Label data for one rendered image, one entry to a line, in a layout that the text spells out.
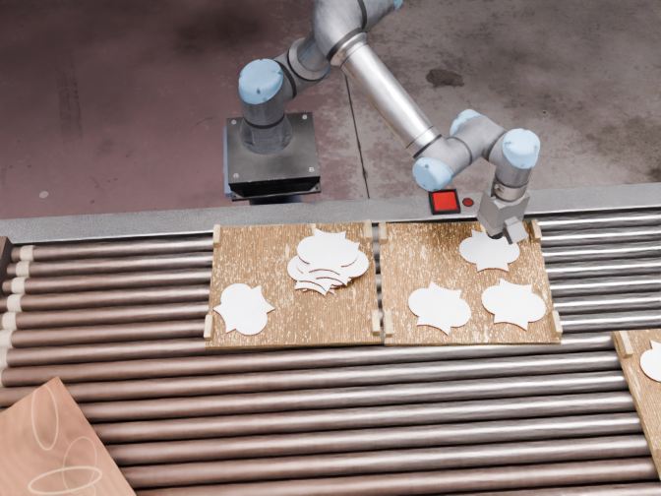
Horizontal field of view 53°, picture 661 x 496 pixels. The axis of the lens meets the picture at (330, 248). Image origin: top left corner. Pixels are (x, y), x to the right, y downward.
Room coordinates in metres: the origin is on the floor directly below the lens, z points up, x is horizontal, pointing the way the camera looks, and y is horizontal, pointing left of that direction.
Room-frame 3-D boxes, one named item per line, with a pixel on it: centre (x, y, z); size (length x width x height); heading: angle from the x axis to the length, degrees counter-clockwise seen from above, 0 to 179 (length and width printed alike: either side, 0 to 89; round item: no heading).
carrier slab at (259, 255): (0.88, 0.10, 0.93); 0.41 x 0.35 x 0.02; 90
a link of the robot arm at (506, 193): (0.94, -0.40, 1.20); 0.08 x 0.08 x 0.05
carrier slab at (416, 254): (0.86, -0.33, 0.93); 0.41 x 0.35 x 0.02; 88
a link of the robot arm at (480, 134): (1.01, -0.32, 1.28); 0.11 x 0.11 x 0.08; 42
